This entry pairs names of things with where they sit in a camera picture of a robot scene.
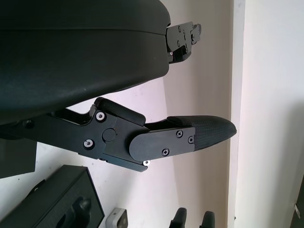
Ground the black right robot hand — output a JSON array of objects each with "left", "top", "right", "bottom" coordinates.
[{"left": 170, "top": 207, "right": 216, "bottom": 228}]

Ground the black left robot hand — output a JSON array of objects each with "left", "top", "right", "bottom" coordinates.
[{"left": 0, "top": 0, "right": 238, "bottom": 173}]

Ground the small silver depth camera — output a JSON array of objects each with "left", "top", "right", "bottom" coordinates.
[{"left": 105, "top": 207, "right": 129, "bottom": 228}]

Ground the black RealSense box lid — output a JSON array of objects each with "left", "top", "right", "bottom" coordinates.
[{"left": 0, "top": 139, "right": 37, "bottom": 179}]

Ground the dark background furniture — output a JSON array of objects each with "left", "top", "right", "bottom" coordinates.
[{"left": 288, "top": 172, "right": 304, "bottom": 228}]

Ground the black camera box base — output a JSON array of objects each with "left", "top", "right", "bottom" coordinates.
[{"left": 0, "top": 165, "right": 105, "bottom": 228}]

